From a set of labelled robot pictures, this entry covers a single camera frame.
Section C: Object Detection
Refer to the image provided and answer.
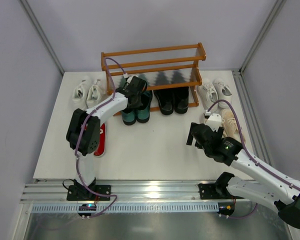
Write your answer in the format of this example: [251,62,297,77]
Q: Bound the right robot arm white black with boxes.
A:
[186,122,300,229]

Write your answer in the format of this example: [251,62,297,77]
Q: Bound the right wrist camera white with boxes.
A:
[205,111,222,132]

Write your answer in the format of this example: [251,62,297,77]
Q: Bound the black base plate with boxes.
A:
[198,183,243,200]
[66,184,111,202]

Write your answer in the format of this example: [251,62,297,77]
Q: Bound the white sneaker left inner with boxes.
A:
[86,79,106,108]

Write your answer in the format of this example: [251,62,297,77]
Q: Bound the black loafer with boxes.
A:
[173,86,189,114]
[153,88,174,116]

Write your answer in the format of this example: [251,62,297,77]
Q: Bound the white sneaker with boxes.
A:
[197,78,218,110]
[86,79,106,108]
[72,75,92,110]
[213,78,233,109]

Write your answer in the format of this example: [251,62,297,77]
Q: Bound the white sneaker far right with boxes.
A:
[213,78,233,109]

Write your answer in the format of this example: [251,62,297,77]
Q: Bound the wooden two-tier shoe shelf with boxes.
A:
[101,42,207,107]

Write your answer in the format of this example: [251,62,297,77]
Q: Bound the red canvas shoe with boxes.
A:
[93,123,107,157]

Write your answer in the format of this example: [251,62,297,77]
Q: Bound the green loafer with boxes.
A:
[135,90,153,124]
[121,108,137,126]

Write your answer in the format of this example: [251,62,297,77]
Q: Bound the aluminium mounting rail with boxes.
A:
[19,179,295,204]

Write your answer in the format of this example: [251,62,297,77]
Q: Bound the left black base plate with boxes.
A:
[66,184,111,202]

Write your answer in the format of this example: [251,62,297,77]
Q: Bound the slotted grey cable duct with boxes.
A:
[31,201,219,214]

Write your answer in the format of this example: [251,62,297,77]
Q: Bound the white sneaker far left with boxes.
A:
[72,75,92,110]

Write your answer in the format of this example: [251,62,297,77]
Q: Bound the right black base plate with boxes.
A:
[198,183,243,200]

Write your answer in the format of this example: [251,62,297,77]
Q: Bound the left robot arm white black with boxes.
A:
[66,75,148,201]

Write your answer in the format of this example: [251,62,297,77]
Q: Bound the white sneaker right inner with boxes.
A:
[197,78,218,110]

